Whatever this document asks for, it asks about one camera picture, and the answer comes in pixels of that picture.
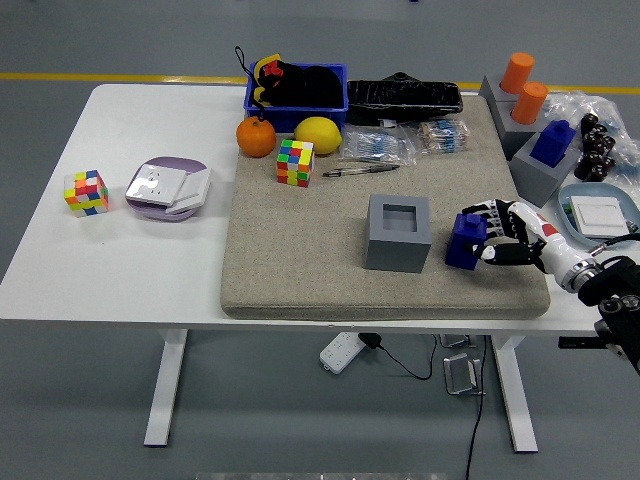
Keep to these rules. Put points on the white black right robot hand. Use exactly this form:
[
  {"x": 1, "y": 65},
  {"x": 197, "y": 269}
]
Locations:
[{"x": 545, "y": 245}]

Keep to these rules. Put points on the blue square seal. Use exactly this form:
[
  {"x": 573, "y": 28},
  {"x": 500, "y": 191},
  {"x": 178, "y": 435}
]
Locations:
[
  {"x": 550, "y": 145},
  {"x": 457, "y": 250}
]

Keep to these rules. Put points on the grey seal holder block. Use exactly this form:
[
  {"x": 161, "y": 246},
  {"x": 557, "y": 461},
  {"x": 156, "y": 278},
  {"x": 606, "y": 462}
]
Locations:
[
  {"x": 537, "y": 182},
  {"x": 395, "y": 255},
  {"x": 510, "y": 132},
  {"x": 490, "y": 90}
]

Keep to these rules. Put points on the orange cylinder seal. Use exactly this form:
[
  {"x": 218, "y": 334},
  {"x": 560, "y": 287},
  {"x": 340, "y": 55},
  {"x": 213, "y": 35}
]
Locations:
[
  {"x": 529, "y": 102},
  {"x": 517, "y": 72}
]

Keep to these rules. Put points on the light blue plate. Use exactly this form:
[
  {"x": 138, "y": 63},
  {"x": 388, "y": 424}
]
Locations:
[{"x": 600, "y": 190}]

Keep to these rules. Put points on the black cylindrical knob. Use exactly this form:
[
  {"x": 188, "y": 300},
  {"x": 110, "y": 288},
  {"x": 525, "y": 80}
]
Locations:
[
  {"x": 595, "y": 136},
  {"x": 607, "y": 164},
  {"x": 590, "y": 172},
  {"x": 606, "y": 144},
  {"x": 593, "y": 157},
  {"x": 591, "y": 121}
]

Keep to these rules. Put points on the black table control panel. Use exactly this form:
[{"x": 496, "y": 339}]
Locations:
[{"x": 575, "y": 343}]

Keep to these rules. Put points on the crumpled clear plastic bag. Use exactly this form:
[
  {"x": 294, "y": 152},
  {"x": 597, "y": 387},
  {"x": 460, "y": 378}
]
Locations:
[{"x": 570, "y": 107}]

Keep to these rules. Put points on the white table leg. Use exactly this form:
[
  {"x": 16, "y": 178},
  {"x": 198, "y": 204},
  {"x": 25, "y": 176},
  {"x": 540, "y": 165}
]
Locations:
[
  {"x": 167, "y": 390},
  {"x": 517, "y": 400}
]

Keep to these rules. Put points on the clear bag of blue resistors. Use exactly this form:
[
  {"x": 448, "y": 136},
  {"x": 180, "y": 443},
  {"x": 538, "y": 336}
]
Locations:
[{"x": 377, "y": 145}]

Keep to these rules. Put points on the clear silver pen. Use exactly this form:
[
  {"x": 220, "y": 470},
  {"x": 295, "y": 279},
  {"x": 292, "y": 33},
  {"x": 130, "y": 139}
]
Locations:
[{"x": 360, "y": 170}]

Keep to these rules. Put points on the black keyboard in plastic wrap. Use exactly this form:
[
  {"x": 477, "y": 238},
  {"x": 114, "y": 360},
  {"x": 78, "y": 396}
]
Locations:
[{"x": 405, "y": 100}]

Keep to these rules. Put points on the white power strip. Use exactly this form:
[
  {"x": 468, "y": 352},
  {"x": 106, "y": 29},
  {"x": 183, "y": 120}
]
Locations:
[{"x": 341, "y": 351}]

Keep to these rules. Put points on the grey-brown mat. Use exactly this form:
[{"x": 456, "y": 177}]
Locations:
[{"x": 300, "y": 250}]

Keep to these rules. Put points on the yellow lemon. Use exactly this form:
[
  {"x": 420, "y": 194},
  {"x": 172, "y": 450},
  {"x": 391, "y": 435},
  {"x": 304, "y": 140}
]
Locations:
[{"x": 319, "y": 135}]

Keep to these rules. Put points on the colourful puzzle cube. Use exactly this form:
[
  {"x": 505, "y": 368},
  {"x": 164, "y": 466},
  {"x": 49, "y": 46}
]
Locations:
[
  {"x": 295, "y": 162},
  {"x": 86, "y": 194}
]

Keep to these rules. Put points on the blue plastic bin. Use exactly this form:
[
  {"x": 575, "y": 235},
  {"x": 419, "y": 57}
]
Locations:
[{"x": 295, "y": 116}]

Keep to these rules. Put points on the orange fruit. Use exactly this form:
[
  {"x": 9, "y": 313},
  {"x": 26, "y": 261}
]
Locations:
[{"x": 256, "y": 137}]

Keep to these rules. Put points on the purple plate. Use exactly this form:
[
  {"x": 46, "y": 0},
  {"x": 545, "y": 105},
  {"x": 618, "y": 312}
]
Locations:
[{"x": 172, "y": 162}]

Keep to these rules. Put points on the white wall switch panel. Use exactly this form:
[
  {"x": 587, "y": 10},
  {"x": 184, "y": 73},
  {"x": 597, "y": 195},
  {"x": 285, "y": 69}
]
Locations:
[
  {"x": 600, "y": 215},
  {"x": 195, "y": 187}
]

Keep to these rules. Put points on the small metal bracket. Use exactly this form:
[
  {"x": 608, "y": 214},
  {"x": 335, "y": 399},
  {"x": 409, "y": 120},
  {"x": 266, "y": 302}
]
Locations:
[{"x": 456, "y": 340}]

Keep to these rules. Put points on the large metal bracket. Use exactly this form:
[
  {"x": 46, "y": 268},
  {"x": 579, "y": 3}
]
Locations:
[{"x": 460, "y": 374}]

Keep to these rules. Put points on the white wall socket panel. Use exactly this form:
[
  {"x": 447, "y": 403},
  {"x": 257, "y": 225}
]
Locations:
[{"x": 154, "y": 184}]

